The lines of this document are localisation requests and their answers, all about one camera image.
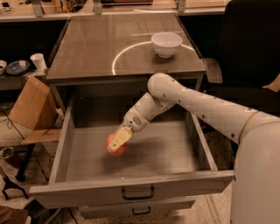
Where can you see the black top drawer handle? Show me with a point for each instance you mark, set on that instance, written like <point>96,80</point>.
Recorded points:
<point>138,193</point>

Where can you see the black office chair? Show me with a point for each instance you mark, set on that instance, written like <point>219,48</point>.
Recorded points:
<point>248,55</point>

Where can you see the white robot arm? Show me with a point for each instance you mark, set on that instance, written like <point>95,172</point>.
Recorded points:
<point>256,186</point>

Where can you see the grey lower drawer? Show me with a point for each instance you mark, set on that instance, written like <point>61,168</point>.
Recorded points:
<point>124,209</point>

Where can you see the red apple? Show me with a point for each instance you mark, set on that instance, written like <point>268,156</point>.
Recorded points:
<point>118,152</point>

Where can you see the white ceramic bowl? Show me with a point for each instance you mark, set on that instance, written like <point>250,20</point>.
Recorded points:
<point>166,44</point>

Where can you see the open grey top drawer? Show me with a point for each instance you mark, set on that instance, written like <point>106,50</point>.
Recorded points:
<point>171,154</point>

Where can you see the dark round dish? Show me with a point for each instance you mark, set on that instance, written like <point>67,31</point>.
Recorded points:
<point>17,68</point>

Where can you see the grey drawer cabinet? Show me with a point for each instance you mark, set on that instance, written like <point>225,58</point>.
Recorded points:
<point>97,50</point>

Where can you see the low side shelf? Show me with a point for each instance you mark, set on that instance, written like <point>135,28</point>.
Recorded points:
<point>17,82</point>

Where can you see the white paper cup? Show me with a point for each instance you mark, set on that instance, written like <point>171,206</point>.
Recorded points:
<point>39,61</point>

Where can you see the white bowl at left edge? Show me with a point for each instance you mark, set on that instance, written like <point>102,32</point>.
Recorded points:
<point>3,65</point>

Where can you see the black lower drawer handle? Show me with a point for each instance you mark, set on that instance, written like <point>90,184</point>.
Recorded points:
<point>141,211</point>

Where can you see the black drawer handle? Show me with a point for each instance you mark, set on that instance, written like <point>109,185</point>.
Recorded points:
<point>141,211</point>
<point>138,193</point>

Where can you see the brown cardboard box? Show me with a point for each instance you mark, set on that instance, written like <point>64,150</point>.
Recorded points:
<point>35,109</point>

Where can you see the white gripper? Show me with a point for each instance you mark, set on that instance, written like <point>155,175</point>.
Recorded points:
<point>132,118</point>

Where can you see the black stand legs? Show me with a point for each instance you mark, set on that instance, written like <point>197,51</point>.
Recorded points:
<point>8,184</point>

